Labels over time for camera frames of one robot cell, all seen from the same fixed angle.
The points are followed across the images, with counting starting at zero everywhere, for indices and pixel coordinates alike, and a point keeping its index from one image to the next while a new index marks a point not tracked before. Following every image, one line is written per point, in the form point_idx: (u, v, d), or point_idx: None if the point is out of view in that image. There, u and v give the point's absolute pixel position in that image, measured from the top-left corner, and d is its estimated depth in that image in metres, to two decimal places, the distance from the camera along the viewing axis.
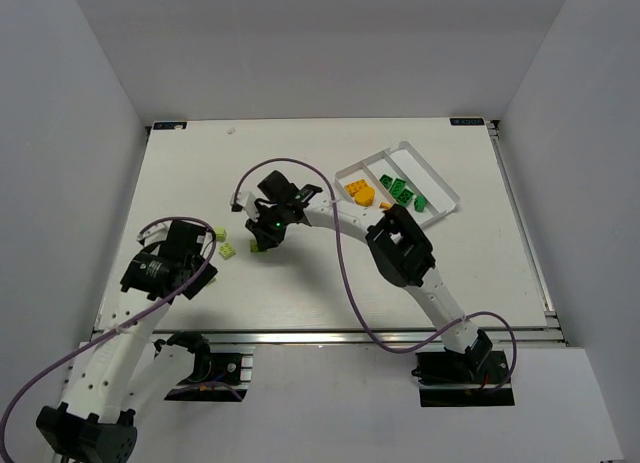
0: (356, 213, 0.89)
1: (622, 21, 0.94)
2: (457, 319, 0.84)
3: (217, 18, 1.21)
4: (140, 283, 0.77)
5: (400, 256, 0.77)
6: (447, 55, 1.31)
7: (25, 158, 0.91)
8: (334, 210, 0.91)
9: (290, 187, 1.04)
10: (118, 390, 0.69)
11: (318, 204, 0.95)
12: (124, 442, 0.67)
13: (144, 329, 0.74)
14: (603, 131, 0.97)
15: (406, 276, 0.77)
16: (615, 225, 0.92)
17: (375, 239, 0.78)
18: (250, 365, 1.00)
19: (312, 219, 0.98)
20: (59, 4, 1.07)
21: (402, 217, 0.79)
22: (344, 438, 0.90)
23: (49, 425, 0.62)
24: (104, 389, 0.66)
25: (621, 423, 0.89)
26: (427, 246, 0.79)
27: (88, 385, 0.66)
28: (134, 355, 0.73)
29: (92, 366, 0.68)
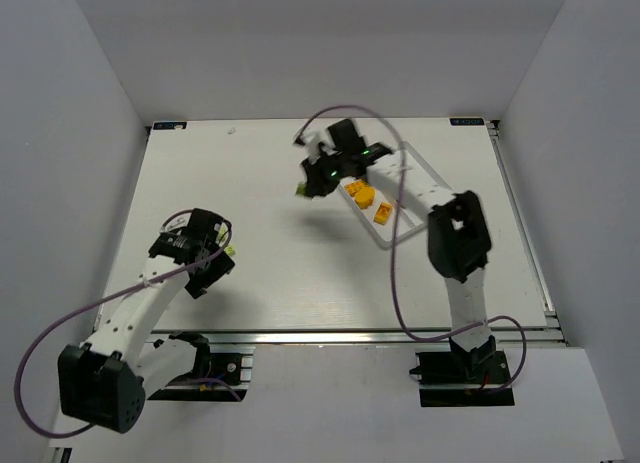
0: (423, 188, 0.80)
1: (625, 17, 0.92)
2: (477, 322, 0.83)
3: (216, 16, 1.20)
4: (166, 252, 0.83)
5: (459, 246, 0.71)
6: (448, 52, 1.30)
7: (25, 158, 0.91)
8: (401, 178, 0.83)
9: (361, 141, 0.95)
10: (140, 339, 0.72)
11: (385, 167, 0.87)
12: (134, 400, 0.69)
13: (169, 289, 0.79)
14: (605, 128, 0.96)
15: (454, 267, 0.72)
16: (617, 224, 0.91)
17: (439, 220, 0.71)
18: (250, 365, 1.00)
19: (372, 179, 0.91)
20: (57, 1, 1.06)
21: (470, 207, 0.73)
22: (344, 438, 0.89)
23: (71, 364, 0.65)
24: (128, 332, 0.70)
25: (621, 423, 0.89)
26: (487, 245, 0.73)
27: (114, 328, 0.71)
28: (157, 312, 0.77)
29: (119, 314, 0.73)
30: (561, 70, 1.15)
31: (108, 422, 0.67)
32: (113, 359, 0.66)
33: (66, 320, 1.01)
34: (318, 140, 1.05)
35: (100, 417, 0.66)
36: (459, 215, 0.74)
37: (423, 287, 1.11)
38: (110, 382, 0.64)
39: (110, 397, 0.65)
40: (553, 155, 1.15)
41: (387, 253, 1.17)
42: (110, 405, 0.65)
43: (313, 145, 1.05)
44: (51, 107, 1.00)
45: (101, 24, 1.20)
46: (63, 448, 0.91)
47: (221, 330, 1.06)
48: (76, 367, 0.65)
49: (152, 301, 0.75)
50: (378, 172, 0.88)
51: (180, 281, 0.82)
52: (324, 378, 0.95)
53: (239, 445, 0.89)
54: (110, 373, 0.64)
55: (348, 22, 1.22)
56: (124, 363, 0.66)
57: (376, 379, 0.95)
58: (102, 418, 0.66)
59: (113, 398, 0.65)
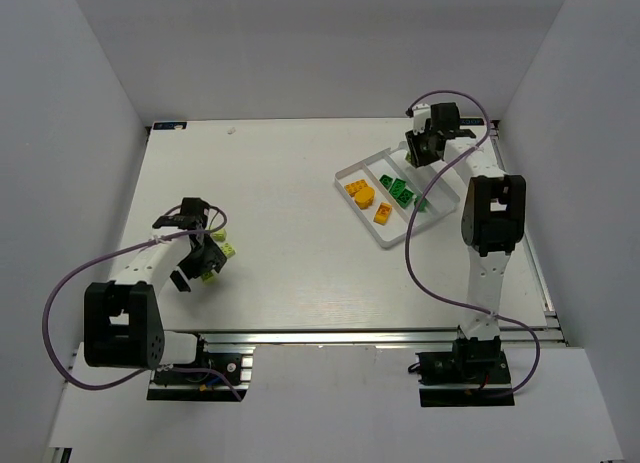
0: (480, 163, 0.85)
1: (624, 17, 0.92)
2: (485, 309, 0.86)
3: (216, 16, 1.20)
4: (170, 222, 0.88)
5: (486, 219, 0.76)
6: (447, 53, 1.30)
7: (26, 158, 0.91)
8: (467, 152, 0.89)
9: (455, 124, 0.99)
10: (155, 282, 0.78)
11: (461, 144, 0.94)
12: (155, 338, 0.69)
13: (177, 247, 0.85)
14: (605, 128, 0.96)
15: (475, 239, 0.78)
16: (617, 224, 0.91)
17: (478, 189, 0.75)
18: (250, 365, 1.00)
19: (446, 152, 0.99)
20: (58, 2, 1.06)
21: (514, 192, 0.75)
22: (345, 438, 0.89)
23: (98, 290, 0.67)
24: (148, 271, 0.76)
25: (621, 423, 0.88)
26: (516, 234, 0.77)
27: (134, 268, 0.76)
28: (167, 266, 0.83)
29: (137, 261, 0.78)
30: (561, 70, 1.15)
31: (132, 358, 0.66)
32: (138, 285, 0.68)
33: (66, 320, 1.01)
34: (426, 118, 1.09)
35: (126, 351, 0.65)
36: (503, 196, 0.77)
37: (440, 261, 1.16)
38: (137, 304, 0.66)
39: (136, 323, 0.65)
40: (553, 155, 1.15)
41: (389, 253, 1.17)
42: (136, 332, 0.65)
43: (420, 120, 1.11)
44: (51, 107, 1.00)
45: (101, 24, 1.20)
46: (63, 448, 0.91)
47: (221, 330, 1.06)
48: (101, 297, 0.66)
49: (166, 252, 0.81)
50: (451, 145, 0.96)
51: (184, 246, 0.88)
52: (324, 378, 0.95)
53: (239, 445, 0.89)
54: (135, 295, 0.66)
55: (349, 22, 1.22)
56: (149, 288, 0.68)
57: (376, 379, 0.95)
58: (126, 349, 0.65)
59: (140, 323, 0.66)
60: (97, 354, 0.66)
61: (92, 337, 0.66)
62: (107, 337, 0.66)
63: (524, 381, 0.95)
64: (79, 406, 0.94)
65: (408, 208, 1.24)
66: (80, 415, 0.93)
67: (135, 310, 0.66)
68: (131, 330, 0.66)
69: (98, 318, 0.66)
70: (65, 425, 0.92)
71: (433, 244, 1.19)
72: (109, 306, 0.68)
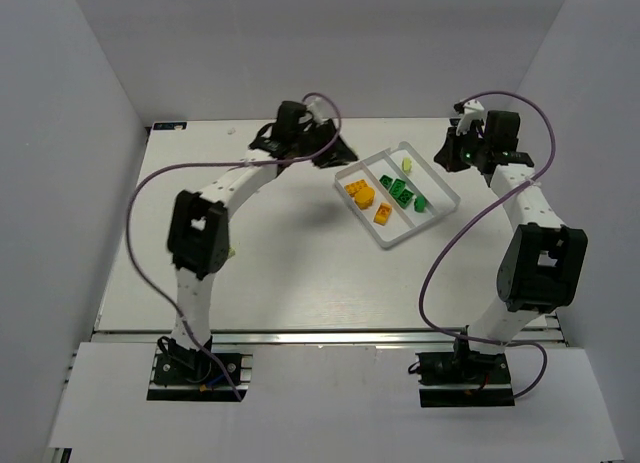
0: (533, 205, 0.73)
1: (625, 17, 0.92)
2: (495, 340, 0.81)
3: (216, 16, 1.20)
4: (264, 146, 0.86)
5: (529, 275, 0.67)
6: (448, 53, 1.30)
7: (25, 158, 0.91)
8: (524, 184, 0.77)
9: (512, 140, 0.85)
10: (236, 202, 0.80)
11: (514, 173, 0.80)
12: (219, 251, 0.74)
13: (262, 174, 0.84)
14: (605, 128, 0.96)
15: (512, 294, 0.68)
16: (617, 224, 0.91)
17: (528, 238, 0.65)
18: (250, 365, 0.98)
19: (494, 177, 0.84)
20: (58, 2, 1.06)
21: (568, 249, 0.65)
22: (344, 438, 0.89)
23: (182, 202, 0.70)
24: (229, 193, 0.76)
25: (622, 424, 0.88)
26: (562, 300, 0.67)
27: (219, 186, 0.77)
28: (250, 188, 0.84)
29: (224, 178, 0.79)
30: (562, 69, 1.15)
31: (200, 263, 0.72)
32: (217, 205, 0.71)
33: (66, 319, 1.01)
34: (474, 119, 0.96)
35: (197, 258, 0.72)
36: (555, 250, 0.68)
37: (447, 279, 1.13)
38: (211, 223, 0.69)
39: (209, 237, 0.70)
40: (554, 154, 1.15)
41: (390, 253, 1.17)
42: (207, 245, 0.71)
43: (467, 121, 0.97)
44: (51, 107, 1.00)
45: (101, 24, 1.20)
46: (63, 448, 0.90)
47: (222, 330, 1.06)
48: (189, 202, 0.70)
49: (250, 179, 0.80)
50: (501, 172, 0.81)
51: (272, 174, 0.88)
52: (324, 378, 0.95)
53: (240, 446, 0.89)
54: (213, 215, 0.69)
55: (350, 22, 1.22)
56: (226, 212, 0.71)
57: (377, 379, 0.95)
58: (196, 257, 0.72)
59: (214, 238, 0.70)
60: (177, 248, 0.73)
61: (173, 234, 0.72)
62: (183, 239, 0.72)
63: (530, 385, 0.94)
64: (79, 406, 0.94)
65: (407, 209, 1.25)
66: (81, 416, 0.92)
67: (210, 227, 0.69)
68: (203, 242, 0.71)
69: (179, 223, 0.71)
70: (65, 424, 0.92)
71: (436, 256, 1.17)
72: (191, 214, 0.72)
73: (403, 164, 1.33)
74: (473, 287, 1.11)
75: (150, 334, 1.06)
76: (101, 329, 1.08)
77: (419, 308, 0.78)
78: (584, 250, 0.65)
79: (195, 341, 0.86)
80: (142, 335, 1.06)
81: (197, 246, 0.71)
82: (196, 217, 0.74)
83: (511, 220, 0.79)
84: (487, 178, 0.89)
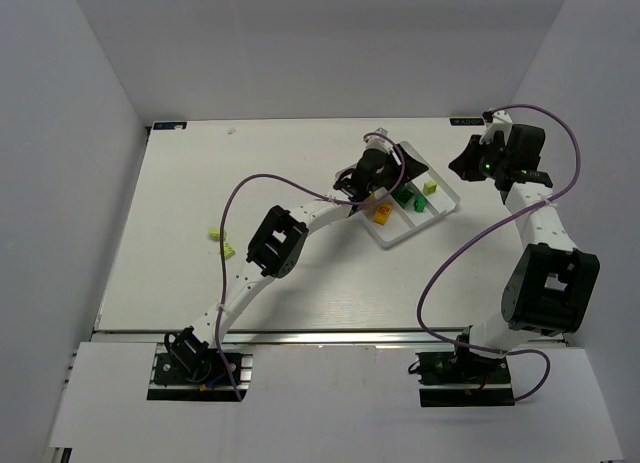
0: (546, 226, 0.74)
1: (625, 18, 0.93)
2: (495, 348, 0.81)
3: (217, 17, 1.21)
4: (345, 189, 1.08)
5: (535, 298, 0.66)
6: (448, 54, 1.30)
7: (25, 158, 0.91)
8: (541, 204, 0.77)
9: (534, 158, 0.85)
10: (313, 227, 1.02)
11: (530, 192, 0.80)
12: (288, 261, 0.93)
13: (338, 212, 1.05)
14: (605, 127, 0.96)
15: (515, 316, 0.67)
16: (618, 223, 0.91)
17: (536, 258, 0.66)
18: (250, 365, 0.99)
19: (510, 195, 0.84)
20: (58, 1, 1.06)
21: (579, 273, 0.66)
22: (344, 437, 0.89)
23: (276, 213, 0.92)
24: (310, 219, 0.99)
25: (623, 424, 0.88)
26: (568, 327, 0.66)
27: (304, 211, 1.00)
28: (327, 219, 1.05)
29: (314, 206, 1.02)
30: (562, 70, 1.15)
31: (271, 265, 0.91)
32: (300, 225, 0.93)
33: (66, 319, 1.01)
34: (501, 130, 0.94)
35: (271, 259, 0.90)
36: (565, 274, 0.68)
37: (447, 280, 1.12)
38: (295, 236, 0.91)
39: (287, 248, 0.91)
40: (554, 154, 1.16)
41: (388, 253, 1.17)
42: (284, 251, 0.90)
43: (491, 130, 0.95)
44: (52, 106, 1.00)
45: (102, 24, 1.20)
46: (63, 448, 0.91)
47: None
48: (280, 216, 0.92)
49: (330, 211, 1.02)
50: (518, 190, 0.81)
51: (344, 211, 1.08)
52: (324, 379, 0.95)
53: (240, 446, 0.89)
54: (296, 232, 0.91)
55: (351, 22, 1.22)
56: (306, 231, 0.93)
57: (377, 378, 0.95)
58: (270, 259, 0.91)
59: (290, 250, 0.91)
60: (257, 248, 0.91)
61: (258, 237, 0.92)
62: (263, 242, 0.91)
63: (533, 389, 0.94)
64: (80, 405, 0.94)
65: (408, 209, 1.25)
66: (80, 416, 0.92)
67: (293, 239, 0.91)
68: (281, 249, 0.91)
69: (268, 228, 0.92)
70: (64, 424, 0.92)
71: (437, 257, 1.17)
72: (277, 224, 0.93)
73: None
74: (472, 296, 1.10)
75: (150, 334, 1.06)
76: (101, 329, 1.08)
77: (418, 317, 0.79)
78: (593, 277, 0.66)
79: (215, 338, 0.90)
80: (142, 335, 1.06)
81: (273, 253, 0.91)
82: (276, 230, 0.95)
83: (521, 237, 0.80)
84: (504, 196, 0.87)
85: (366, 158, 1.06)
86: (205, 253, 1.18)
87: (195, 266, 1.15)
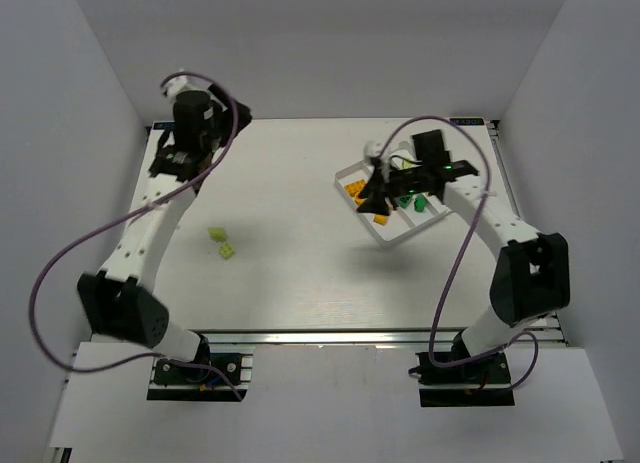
0: (503, 220, 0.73)
1: (624, 18, 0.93)
2: (495, 346, 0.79)
3: (217, 17, 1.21)
4: (168, 165, 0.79)
5: (525, 292, 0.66)
6: (448, 54, 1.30)
7: (25, 159, 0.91)
8: (483, 200, 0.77)
9: (445, 153, 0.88)
10: (157, 257, 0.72)
11: (467, 188, 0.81)
12: (156, 316, 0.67)
13: (176, 208, 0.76)
14: (605, 128, 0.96)
15: (516, 316, 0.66)
16: (616, 223, 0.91)
17: (510, 256, 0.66)
18: (250, 365, 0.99)
19: (448, 197, 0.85)
20: (58, 3, 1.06)
21: (552, 253, 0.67)
22: (344, 437, 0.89)
23: (88, 288, 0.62)
24: (140, 255, 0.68)
25: (622, 425, 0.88)
26: (560, 304, 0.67)
27: (125, 251, 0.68)
28: (170, 225, 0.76)
29: (129, 237, 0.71)
30: (562, 70, 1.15)
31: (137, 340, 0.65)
32: (129, 282, 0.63)
33: (67, 319, 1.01)
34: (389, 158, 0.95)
35: (128, 336, 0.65)
36: (537, 258, 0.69)
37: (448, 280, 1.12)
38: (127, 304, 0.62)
39: (134, 321, 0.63)
40: (554, 154, 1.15)
41: (388, 253, 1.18)
42: (133, 326, 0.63)
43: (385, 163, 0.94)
44: (52, 106, 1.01)
45: (102, 24, 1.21)
46: (63, 448, 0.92)
47: (222, 329, 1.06)
48: (93, 290, 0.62)
49: (160, 223, 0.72)
50: (455, 190, 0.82)
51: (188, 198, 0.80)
52: (323, 379, 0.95)
53: (241, 446, 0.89)
54: (124, 300, 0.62)
55: (350, 22, 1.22)
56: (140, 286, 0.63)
57: (376, 378, 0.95)
58: (127, 336, 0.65)
59: (139, 320, 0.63)
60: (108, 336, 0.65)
61: (92, 323, 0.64)
62: (107, 323, 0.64)
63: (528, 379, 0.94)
64: (81, 405, 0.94)
65: (408, 208, 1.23)
66: (81, 416, 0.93)
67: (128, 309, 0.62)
68: (127, 324, 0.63)
69: (95, 309, 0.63)
70: (64, 424, 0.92)
71: (437, 257, 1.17)
72: (102, 297, 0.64)
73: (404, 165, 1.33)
74: (454, 288, 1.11)
75: None
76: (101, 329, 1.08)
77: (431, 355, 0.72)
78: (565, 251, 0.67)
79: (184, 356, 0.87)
80: None
81: (124, 333, 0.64)
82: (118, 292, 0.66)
83: (483, 240, 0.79)
84: (439, 197, 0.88)
85: (183, 101, 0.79)
86: (205, 252, 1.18)
87: (195, 267, 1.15)
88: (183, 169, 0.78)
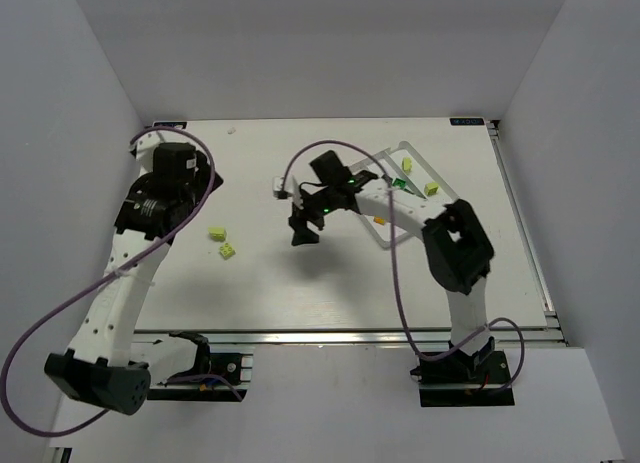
0: (414, 205, 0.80)
1: (624, 18, 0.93)
2: (477, 327, 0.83)
3: (217, 18, 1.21)
4: (140, 214, 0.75)
5: (458, 256, 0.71)
6: (447, 54, 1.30)
7: (25, 158, 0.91)
8: (391, 199, 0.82)
9: (344, 170, 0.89)
10: (128, 325, 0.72)
11: (373, 191, 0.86)
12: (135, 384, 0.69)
13: (145, 271, 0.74)
14: (604, 128, 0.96)
15: (459, 279, 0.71)
16: (616, 223, 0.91)
17: (433, 231, 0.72)
18: (250, 365, 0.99)
19: (360, 205, 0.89)
20: (58, 3, 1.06)
21: (463, 216, 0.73)
22: (343, 437, 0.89)
23: (57, 373, 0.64)
24: (109, 332, 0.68)
25: (622, 425, 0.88)
26: (488, 255, 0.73)
27: (94, 327, 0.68)
28: (140, 287, 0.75)
29: (96, 310, 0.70)
30: (561, 70, 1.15)
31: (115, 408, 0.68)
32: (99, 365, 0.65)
33: (66, 319, 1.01)
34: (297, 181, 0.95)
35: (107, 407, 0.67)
36: (453, 225, 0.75)
37: None
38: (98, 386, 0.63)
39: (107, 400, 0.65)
40: (553, 154, 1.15)
41: (388, 253, 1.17)
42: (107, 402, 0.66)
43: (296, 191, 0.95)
44: (52, 106, 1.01)
45: (102, 24, 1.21)
46: (63, 448, 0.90)
47: (222, 329, 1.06)
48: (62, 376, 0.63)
49: (129, 292, 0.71)
50: (366, 198, 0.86)
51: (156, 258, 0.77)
52: (323, 379, 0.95)
53: (240, 446, 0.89)
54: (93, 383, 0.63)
55: (350, 22, 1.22)
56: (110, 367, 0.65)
57: (376, 378, 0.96)
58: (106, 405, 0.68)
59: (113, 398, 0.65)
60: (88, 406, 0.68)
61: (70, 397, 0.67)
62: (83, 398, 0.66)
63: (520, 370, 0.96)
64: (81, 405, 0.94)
65: None
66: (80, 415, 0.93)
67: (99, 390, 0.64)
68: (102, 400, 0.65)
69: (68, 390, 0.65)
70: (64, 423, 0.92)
71: None
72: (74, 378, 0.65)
73: (404, 164, 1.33)
74: None
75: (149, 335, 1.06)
76: None
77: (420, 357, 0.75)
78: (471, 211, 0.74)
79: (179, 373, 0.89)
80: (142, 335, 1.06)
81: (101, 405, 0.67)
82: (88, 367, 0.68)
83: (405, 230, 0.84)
84: (354, 209, 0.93)
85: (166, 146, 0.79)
86: (205, 252, 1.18)
87: (194, 267, 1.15)
88: (152, 222, 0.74)
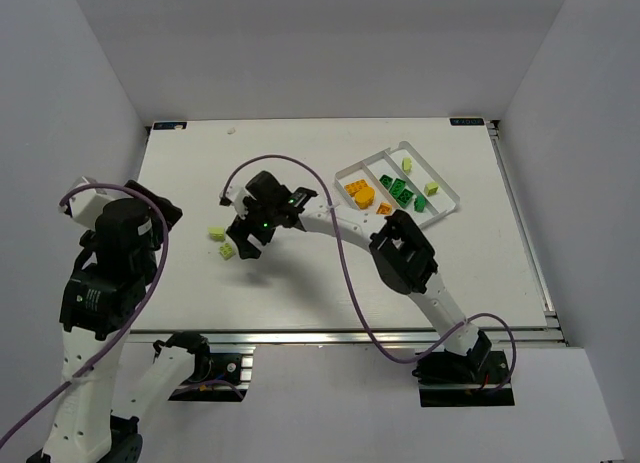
0: (355, 220, 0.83)
1: (624, 18, 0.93)
2: (459, 323, 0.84)
3: (217, 18, 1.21)
4: (87, 304, 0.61)
5: (405, 263, 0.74)
6: (447, 54, 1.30)
7: (25, 159, 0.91)
8: (333, 216, 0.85)
9: (281, 190, 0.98)
10: (103, 418, 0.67)
11: (316, 209, 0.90)
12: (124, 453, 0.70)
13: (105, 367, 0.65)
14: (604, 128, 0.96)
15: (410, 284, 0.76)
16: (616, 223, 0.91)
17: (380, 247, 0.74)
18: (250, 365, 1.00)
19: (305, 223, 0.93)
20: (58, 3, 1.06)
21: (403, 225, 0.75)
22: (344, 438, 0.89)
23: None
24: (79, 438, 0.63)
25: (622, 424, 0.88)
26: (428, 253, 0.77)
27: (64, 433, 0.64)
28: (107, 381, 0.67)
29: (63, 415, 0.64)
30: (561, 70, 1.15)
31: None
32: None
33: None
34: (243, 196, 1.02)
35: None
36: (396, 234, 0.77)
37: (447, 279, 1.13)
38: None
39: None
40: (553, 155, 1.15)
41: None
42: None
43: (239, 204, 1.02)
44: (51, 107, 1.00)
45: (102, 25, 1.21)
46: None
47: (221, 329, 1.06)
48: None
49: (90, 396, 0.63)
50: (309, 216, 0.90)
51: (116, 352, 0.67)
52: (323, 379, 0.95)
53: (240, 446, 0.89)
54: None
55: (350, 22, 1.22)
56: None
57: (377, 379, 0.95)
58: None
59: None
60: None
61: None
62: None
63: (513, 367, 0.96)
64: None
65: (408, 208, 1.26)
66: None
67: None
68: None
69: None
70: None
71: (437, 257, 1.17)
72: None
73: (404, 163, 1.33)
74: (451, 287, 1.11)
75: (148, 335, 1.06)
76: None
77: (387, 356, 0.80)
78: (409, 217, 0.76)
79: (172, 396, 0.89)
80: (142, 335, 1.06)
81: None
82: None
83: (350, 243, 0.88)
84: (298, 227, 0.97)
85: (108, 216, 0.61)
86: (205, 253, 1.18)
87: (194, 267, 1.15)
88: (101, 317, 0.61)
